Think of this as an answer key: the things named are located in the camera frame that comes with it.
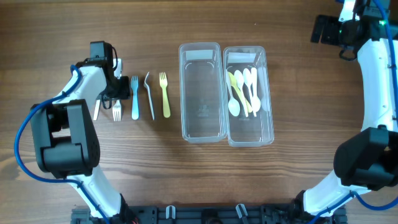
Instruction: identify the white fork tines down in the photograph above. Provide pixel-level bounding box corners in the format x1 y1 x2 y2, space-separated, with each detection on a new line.
112 100 122 121

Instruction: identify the clear white fork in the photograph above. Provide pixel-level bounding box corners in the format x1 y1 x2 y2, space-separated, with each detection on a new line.
144 72 155 120

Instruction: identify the white flat-handle spoon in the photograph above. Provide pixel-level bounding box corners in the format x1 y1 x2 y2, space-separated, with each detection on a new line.
243 68 257 117

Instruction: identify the yellow spoon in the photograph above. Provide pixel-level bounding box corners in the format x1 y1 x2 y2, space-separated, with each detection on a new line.
228 72 252 113

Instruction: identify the white spoon slim handle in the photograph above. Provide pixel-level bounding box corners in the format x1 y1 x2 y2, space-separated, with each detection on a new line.
226 75 240 117

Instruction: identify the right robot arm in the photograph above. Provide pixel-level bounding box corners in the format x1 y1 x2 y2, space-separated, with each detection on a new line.
287 0 397 223

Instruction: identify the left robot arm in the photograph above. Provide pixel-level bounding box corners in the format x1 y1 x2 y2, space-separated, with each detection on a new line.
14 41 139 223

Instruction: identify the clear container left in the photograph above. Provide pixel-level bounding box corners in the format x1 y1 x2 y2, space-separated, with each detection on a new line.
179 42 227 144

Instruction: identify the light blue fork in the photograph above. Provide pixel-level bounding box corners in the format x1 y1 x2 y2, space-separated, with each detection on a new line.
131 76 139 120

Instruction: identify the yellow fork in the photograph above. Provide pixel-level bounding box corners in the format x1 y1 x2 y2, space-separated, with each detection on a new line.
159 72 170 118

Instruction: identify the blue cable left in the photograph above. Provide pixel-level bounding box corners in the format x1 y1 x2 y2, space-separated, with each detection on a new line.
14 64 109 224

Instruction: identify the blue cable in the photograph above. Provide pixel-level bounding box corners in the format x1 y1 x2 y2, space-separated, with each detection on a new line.
309 0 398 224
14 64 109 224

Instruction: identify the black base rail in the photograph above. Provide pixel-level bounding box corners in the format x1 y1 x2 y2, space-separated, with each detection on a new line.
70 203 348 224

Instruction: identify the blue cable right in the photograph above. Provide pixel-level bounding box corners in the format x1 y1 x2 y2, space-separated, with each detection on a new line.
309 0 398 224

